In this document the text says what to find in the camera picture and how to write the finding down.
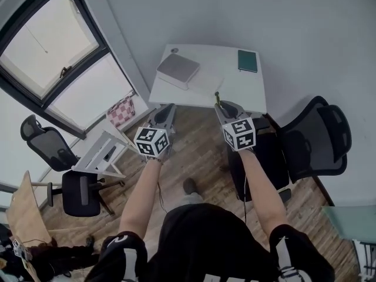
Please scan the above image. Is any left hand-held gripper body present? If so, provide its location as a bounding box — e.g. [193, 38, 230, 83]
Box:
[133, 103, 177, 159]

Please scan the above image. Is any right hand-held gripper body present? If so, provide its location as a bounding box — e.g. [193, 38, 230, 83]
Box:
[214, 100, 257, 153]

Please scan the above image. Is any white box with grey top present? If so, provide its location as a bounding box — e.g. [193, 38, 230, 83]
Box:
[155, 53, 202, 92]

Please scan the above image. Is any person's right forearm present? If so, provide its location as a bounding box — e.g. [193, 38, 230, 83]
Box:
[237, 146, 288, 244]

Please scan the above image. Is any person's left forearm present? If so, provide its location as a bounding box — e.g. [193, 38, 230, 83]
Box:
[118, 156, 164, 241]

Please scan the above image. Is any white paper pad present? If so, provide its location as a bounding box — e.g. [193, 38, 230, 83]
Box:
[187, 61, 226, 96]

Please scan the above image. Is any pink checkered bag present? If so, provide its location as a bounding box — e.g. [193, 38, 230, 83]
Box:
[106, 96, 136, 129]

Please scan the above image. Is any white step stool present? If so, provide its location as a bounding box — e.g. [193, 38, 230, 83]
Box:
[71, 129, 139, 179]

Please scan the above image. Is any green notebook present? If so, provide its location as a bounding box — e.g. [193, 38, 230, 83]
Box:
[237, 49, 259, 73]

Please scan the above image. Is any person's shoe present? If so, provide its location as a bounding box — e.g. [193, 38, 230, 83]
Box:
[182, 177, 198, 196]

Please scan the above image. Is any person's grey trouser leg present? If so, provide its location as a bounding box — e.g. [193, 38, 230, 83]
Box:
[175, 192, 206, 209]

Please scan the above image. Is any wide black mesh office chair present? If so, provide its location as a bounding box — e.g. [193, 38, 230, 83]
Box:
[277, 95, 353, 185]

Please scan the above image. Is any black armrest office chair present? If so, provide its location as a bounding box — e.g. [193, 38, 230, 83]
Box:
[46, 169, 126, 218]

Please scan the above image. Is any black-framed window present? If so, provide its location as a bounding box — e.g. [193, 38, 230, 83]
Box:
[0, 0, 139, 141]

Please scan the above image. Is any black mesh office chair with headrest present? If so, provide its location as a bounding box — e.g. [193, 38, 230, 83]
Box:
[19, 114, 80, 173]

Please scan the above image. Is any person's black printed t-shirt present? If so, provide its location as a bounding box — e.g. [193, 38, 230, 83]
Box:
[84, 203, 336, 282]

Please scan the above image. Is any frosted glass partition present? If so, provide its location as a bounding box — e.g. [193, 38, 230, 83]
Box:
[321, 205, 376, 244]

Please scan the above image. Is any light wooden board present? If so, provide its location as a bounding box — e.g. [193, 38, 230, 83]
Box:
[5, 170, 53, 247]

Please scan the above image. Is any black bag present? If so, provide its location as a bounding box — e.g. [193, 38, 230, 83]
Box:
[0, 236, 102, 282]

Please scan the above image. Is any spare hand-held gripper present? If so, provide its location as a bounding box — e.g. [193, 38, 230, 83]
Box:
[11, 237, 32, 261]

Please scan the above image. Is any thin black cable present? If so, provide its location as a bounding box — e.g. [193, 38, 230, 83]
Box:
[241, 169, 249, 226]
[156, 180, 169, 214]

